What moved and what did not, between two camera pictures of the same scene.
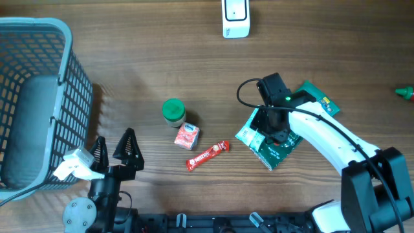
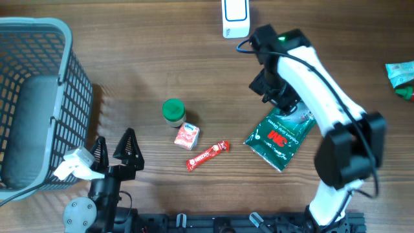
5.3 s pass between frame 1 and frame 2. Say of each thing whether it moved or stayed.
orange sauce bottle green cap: stayed
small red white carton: stayed
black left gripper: stayed
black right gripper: moved
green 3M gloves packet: moved
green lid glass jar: stayed
